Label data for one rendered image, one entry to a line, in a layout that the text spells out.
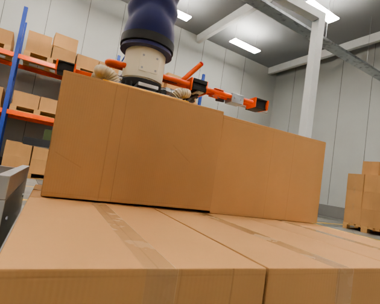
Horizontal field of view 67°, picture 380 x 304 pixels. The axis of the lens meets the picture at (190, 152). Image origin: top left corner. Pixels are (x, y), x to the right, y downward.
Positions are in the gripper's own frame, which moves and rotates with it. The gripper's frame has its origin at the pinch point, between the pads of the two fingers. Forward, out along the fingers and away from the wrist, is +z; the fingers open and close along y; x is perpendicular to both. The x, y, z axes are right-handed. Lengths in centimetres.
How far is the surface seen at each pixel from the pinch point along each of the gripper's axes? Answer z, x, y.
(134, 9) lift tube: 4.1, 35.4, -22.3
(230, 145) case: 18.8, -9.3, 25.5
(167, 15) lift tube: 8.3, 22.6, -22.8
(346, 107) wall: -565, -861, -290
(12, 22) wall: -832, 218, -311
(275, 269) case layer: 79, 17, 54
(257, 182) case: 19, -25, 39
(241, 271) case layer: 79, 25, 54
